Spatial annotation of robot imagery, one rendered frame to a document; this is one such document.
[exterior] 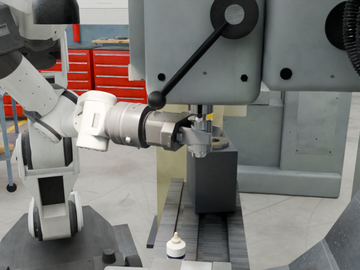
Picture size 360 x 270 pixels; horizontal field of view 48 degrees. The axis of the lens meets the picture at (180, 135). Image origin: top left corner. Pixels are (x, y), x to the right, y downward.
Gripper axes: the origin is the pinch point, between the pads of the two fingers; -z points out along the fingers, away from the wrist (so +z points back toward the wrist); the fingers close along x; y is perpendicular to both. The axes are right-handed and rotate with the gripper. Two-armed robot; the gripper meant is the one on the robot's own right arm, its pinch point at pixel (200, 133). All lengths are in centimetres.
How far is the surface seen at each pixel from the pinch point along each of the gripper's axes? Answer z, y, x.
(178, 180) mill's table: 25, 34, 50
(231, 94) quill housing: -7.9, -9.6, -7.8
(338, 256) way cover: -27.2, 29.1, 15.8
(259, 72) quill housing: -11.6, -13.0, -5.5
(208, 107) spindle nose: -1.9, -5.4, -1.4
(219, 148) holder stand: 6.4, 14.6, 34.2
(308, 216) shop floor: -8, 124, 220
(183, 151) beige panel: 68, 63, 158
